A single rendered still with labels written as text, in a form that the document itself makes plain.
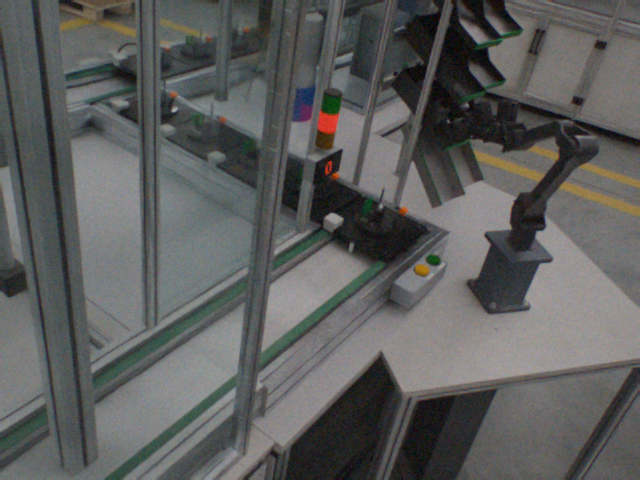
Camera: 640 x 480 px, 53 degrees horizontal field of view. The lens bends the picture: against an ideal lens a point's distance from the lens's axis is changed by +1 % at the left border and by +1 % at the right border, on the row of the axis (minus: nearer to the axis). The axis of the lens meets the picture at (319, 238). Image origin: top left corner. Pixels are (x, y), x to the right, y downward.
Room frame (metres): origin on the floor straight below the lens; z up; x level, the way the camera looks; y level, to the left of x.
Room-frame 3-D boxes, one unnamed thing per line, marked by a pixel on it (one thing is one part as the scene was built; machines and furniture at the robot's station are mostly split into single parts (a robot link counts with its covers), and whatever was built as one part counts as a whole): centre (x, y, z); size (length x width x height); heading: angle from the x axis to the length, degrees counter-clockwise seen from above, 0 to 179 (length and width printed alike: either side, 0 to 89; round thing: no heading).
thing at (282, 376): (1.33, -0.15, 0.91); 0.89 x 0.06 x 0.11; 149
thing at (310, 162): (1.54, 0.03, 1.29); 0.12 x 0.05 x 0.25; 149
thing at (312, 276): (1.40, 0.01, 0.91); 0.84 x 0.28 x 0.10; 149
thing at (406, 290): (1.46, -0.31, 0.93); 0.21 x 0.07 x 0.06; 149
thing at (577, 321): (1.59, -0.55, 0.84); 0.90 x 0.70 x 0.03; 113
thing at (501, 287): (1.54, -0.57, 0.96); 0.15 x 0.15 x 0.20; 23
